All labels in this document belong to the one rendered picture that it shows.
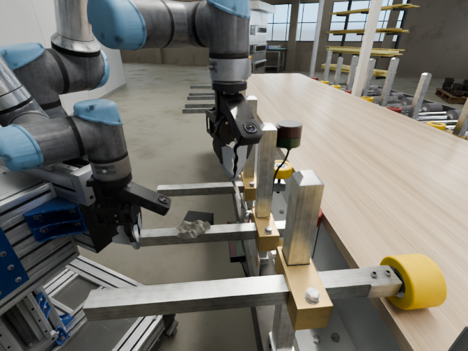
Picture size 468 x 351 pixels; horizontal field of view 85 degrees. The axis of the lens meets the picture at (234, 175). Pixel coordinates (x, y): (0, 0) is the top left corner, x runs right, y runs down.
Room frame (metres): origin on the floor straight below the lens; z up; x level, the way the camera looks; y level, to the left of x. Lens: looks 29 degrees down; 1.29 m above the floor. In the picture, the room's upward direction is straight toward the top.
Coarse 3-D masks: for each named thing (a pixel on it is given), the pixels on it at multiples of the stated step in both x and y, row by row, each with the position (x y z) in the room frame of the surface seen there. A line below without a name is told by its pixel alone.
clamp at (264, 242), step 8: (256, 216) 0.54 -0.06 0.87; (272, 216) 0.54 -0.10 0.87; (256, 224) 0.50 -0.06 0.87; (264, 224) 0.50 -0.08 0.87; (272, 224) 0.50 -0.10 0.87; (256, 232) 0.49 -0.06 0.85; (256, 240) 0.49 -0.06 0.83; (264, 240) 0.46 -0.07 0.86; (272, 240) 0.46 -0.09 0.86; (264, 248) 0.46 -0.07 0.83; (272, 248) 0.46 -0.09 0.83
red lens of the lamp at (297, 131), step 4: (276, 124) 0.55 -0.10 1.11; (276, 128) 0.55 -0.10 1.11; (280, 128) 0.54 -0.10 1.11; (284, 128) 0.53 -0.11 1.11; (288, 128) 0.53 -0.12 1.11; (292, 128) 0.53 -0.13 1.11; (296, 128) 0.53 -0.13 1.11; (300, 128) 0.53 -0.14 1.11; (280, 132) 0.53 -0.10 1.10; (284, 132) 0.53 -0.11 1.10; (288, 132) 0.53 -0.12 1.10; (292, 132) 0.53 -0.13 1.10; (296, 132) 0.53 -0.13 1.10; (300, 132) 0.54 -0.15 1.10; (284, 136) 0.53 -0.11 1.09; (288, 136) 0.53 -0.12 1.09; (292, 136) 0.53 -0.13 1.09; (296, 136) 0.53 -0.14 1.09
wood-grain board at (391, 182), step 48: (288, 96) 1.91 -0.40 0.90; (336, 96) 1.91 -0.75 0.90; (336, 144) 0.97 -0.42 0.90; (384, 144) 0.97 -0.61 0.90; (432, 144) 0.97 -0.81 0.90; (336, 192) 0.61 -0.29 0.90; (384, 192) 0.61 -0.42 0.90; (432, 192) 0.61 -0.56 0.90; (336, 240) 0.43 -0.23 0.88; (384, 240) 0.41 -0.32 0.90; (432, 240) 0.41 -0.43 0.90; (432, 336) 0.21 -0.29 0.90
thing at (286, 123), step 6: (282, 120) 0.57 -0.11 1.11; (288, 120) 0.57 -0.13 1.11; (294, 120) 0.57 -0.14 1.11; (282, 126) 0.54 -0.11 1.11; (288, 126) 0.53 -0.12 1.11; (294, 126) 0.53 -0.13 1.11; (288, 138) 0.53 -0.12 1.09; (294, 138) 0.53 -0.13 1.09; (276, 150) 0.54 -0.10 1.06; (288, 150) 0.55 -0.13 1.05; (282, 162) 0.56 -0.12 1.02
